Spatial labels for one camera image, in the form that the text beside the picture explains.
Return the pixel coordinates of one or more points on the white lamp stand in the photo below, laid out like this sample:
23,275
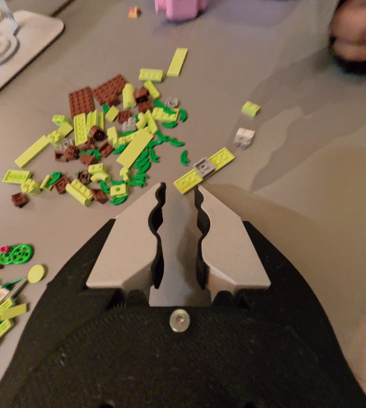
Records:
33,41

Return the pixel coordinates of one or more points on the small orange brick piece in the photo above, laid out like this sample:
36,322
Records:
134,12

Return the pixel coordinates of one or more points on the lime long studded plate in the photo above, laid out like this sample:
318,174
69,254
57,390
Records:
224,157

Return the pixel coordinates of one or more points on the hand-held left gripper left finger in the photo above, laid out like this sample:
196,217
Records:
125,251

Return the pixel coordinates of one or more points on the pile of mixed toy bricks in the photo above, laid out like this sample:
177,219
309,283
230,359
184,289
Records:
80,102

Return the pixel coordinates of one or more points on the light grey bracket brick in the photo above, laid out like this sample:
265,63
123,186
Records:
244,137

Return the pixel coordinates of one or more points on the green spoked wheel piece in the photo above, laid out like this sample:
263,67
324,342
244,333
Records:
23,254
4,259

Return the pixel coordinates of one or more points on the green curved leaf piece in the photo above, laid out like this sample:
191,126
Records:
184,157

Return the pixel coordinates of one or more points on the person's right hand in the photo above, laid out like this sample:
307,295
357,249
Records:
358,35

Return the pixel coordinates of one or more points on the lime round tile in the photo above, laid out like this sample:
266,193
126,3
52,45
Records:
36,274

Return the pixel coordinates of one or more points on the magenta round stud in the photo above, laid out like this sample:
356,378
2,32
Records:
5,249

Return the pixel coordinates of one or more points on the small lime plate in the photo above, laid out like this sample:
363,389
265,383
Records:
250,109

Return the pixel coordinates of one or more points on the pink brick pot figure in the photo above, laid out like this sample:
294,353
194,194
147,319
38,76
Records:
183,9

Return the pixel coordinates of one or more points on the lime smooth tile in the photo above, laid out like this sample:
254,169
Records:
177,62

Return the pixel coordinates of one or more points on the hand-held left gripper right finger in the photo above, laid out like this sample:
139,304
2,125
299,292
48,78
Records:
234,251

